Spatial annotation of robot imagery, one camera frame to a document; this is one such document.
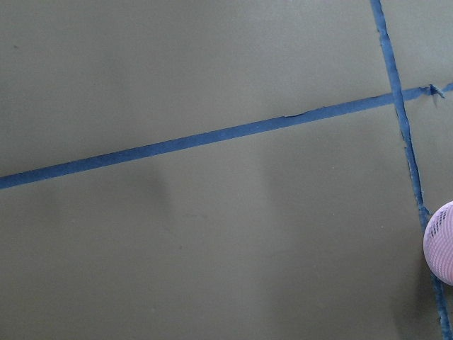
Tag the pink mesh pen holder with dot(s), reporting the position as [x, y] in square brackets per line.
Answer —
[437, 243]

